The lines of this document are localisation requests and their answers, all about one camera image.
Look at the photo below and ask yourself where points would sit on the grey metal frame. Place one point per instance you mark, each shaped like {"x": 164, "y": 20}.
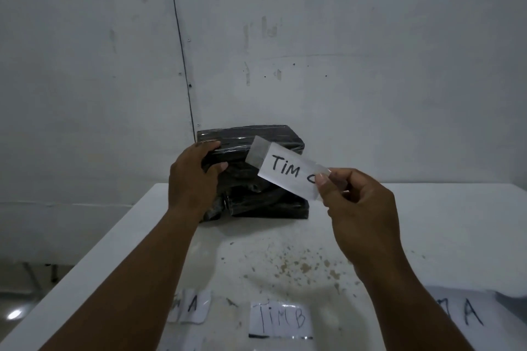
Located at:
{"x": 52, "y": 272}

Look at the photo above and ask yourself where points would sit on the person's right forearm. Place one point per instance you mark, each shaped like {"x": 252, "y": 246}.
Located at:
{"x": 411, "y": 313}

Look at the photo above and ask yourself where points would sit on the large black package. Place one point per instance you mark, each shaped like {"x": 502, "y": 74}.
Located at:
{"x": 247, "y": 134}

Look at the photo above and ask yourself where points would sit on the person's left hand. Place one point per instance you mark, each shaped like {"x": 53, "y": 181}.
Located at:
{"x": 189, "y": 186}

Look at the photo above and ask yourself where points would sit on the white label black bottom line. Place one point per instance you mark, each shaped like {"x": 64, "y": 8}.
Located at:
{"x": 280, "y": 318}

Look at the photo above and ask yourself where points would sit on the white label bold writing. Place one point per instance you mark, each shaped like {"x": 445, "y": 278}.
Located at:
{"x": 284, "y": 167}

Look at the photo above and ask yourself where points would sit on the white label small writing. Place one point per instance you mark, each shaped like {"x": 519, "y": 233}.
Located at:
{"x": 193, "y": 305}

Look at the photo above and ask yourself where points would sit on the person's right hand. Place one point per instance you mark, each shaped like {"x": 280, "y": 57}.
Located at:
{"x": 362, "y": 219}

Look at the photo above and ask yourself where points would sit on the person's left forearm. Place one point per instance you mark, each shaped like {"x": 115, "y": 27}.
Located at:
{"x": 123, "y": 301}

